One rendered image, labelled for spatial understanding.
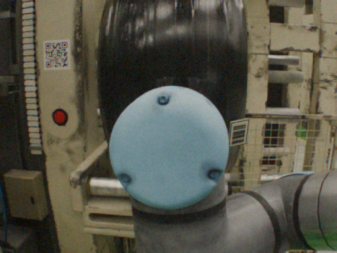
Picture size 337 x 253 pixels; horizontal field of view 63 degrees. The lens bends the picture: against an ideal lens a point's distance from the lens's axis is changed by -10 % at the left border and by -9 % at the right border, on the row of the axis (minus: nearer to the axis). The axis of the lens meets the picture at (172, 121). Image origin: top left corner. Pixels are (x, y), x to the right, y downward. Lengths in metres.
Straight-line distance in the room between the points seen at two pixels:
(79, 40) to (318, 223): 0.66
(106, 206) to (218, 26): 0.47
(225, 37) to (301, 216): 0.36
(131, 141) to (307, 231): 0.17
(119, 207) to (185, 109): 0.58
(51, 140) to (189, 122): 0.69
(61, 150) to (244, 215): 0.64
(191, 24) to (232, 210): 0.36
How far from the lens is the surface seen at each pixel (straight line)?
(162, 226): 0.21
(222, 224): 0.23
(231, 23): 0.56
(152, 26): 0.54
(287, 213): 0.28
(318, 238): 0.27
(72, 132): 0.80
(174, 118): 0.17
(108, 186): 0.73
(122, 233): 0.76
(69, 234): 0.95
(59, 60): 0.79
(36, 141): 0.87
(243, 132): 0.58
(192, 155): 0.18
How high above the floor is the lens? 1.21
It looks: 13 degrees down
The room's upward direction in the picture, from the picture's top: straight up
